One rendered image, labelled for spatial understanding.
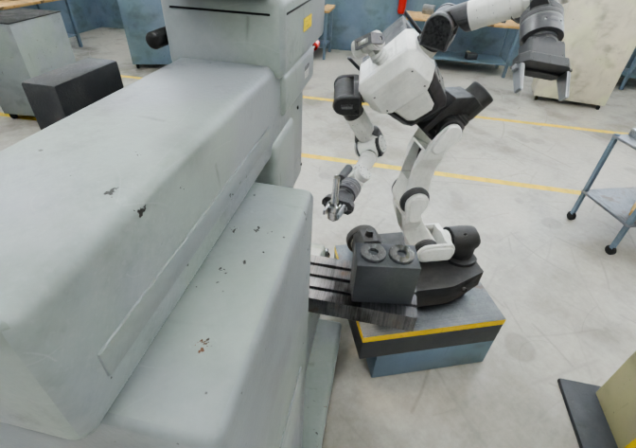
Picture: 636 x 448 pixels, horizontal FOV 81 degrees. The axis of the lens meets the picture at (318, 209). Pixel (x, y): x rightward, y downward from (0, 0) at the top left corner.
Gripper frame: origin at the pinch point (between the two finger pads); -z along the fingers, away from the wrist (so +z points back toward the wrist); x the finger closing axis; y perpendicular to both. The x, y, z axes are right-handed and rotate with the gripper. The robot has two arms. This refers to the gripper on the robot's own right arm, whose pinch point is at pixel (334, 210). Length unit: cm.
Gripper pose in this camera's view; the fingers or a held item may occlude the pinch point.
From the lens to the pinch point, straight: 135.6
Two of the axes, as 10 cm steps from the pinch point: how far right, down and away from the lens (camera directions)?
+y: -0.4, 8.0, 6.0
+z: 4.1, -5.3, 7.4
